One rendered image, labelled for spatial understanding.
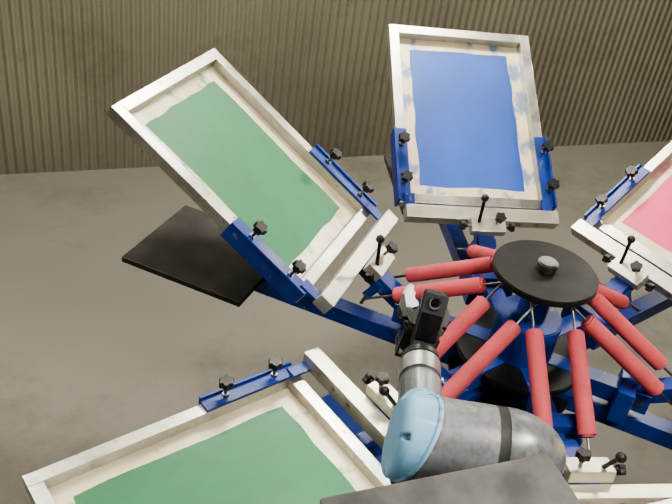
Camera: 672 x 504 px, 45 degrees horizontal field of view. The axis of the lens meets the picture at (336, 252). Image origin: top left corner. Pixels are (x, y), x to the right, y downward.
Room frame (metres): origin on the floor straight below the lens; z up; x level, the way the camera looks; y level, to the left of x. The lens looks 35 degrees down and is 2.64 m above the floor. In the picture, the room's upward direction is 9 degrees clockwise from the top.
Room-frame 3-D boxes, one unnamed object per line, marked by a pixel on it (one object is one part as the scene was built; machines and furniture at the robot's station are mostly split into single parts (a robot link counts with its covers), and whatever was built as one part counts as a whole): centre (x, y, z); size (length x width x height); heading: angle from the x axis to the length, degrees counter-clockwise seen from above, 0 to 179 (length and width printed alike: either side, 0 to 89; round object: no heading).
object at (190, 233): (2.20, 0.02, 0.91); 1.34 x 0.41 x 0.08; 72
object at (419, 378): (1.02, -0.18, 1.65); 0.11 x 0.08 x 0.09; 0
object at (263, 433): (1.39, 0.06, 1.05); 1.08 x 0.61 x 0.23; 132
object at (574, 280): (1.99, -0.61, 0.68); 0.40 x 0.40 x 1.35
